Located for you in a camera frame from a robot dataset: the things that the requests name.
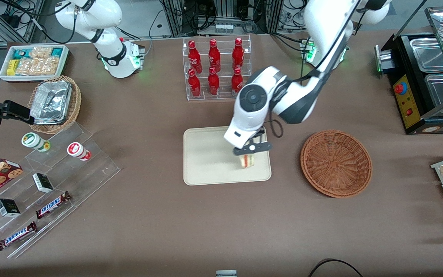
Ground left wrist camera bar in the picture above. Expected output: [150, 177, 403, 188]
[232, 141, 274, 156]

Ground cream plastic tray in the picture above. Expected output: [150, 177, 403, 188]
[183, 126, 272, 186]

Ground black food warmer machine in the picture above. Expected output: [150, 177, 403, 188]
[375, 6, 443, 135]

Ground red lid snack cup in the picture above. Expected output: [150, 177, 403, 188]
[67, 142, 92, 162]

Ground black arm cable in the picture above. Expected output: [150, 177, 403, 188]
[265, 115, 284, 139]

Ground large clear cracker bag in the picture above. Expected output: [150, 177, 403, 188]
[15, 57, 60, 76]

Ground white rectangular snack bin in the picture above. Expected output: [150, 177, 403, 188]
[0, 45, 70, 83]

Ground clear acrylic bottle rack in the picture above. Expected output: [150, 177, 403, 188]
[182, 34, 252, 102]

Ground black floor cable loop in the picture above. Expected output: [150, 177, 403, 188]
[308, 258, 365, 277]

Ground stacked foil containers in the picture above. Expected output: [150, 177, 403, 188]
[29, 80, 73, 126]

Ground clear acrylic stepped display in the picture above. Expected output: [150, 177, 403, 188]
[0, 122, 122, 259]

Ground small clear cracker bag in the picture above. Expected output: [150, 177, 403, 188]
[29, 47, 53, 60]

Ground triangular sandwich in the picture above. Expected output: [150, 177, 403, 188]
[238, 153, 257, 169]

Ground brown round wicker basket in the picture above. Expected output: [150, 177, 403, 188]
[300, 130, 373, 199]

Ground snickers chocolate bar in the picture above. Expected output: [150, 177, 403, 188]
[35, 191, 72, 220]
[0, 221, 38, 251]

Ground light wicker basket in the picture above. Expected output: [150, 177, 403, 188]
[27, 75, 82, 135]

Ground green lid snack cup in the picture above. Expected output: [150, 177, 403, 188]
[21, 132, 51, 153]

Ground red cola bottle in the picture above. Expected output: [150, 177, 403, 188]
[187, 68, 202, 98]
[188, 40, 203, 74]
[232, 37, 245, 71]
[231, 67, 244, 93]
[208, 38, 222, 73]
[207, 67, 221, 96]

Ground small black box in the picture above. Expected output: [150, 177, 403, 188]
[32, 172, 54, 194]
[0, 198, 21, 218]

